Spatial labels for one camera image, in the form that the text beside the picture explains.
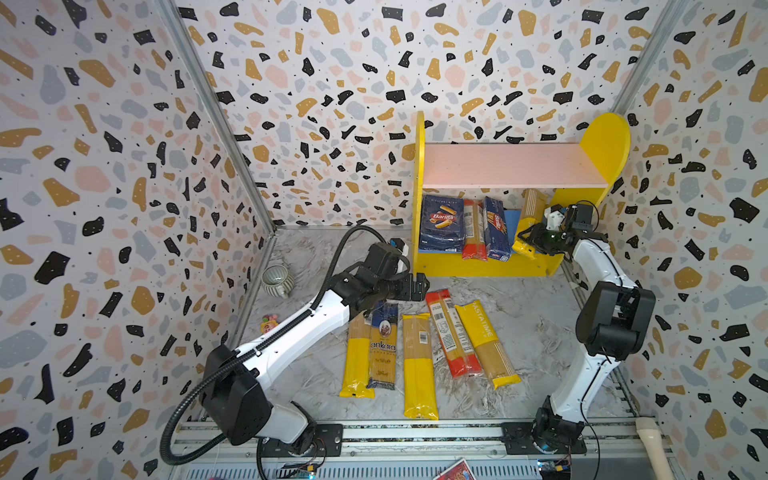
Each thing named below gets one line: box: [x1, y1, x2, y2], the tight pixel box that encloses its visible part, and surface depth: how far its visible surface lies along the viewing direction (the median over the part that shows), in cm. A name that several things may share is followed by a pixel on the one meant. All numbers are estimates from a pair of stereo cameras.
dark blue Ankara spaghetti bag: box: [367, 300, 399, 390], surface depth 89 cm
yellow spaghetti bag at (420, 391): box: [402, 313, 439, 421], surface depth 85 cm
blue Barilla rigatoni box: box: [418, 194, 465, 254], surface depth 97 cm
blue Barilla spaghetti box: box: [484, 196, 512, 262], surface depth 99 cm
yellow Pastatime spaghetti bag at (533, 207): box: [512, 188, 548, 261], surface depth 98 cm
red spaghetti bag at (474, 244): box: [462, 199, 488, 261], surface depth 99 cm
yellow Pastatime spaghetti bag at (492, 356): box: [454, 300, 522, 389], surface depth 90 cm
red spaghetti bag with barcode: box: [425, 289, 483, 379], surface depth 92 cm
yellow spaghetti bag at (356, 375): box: [340, 310, 375, 399], surface depth 87 cm
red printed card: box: [433, 458, 477, 480], surface depth 70 cm
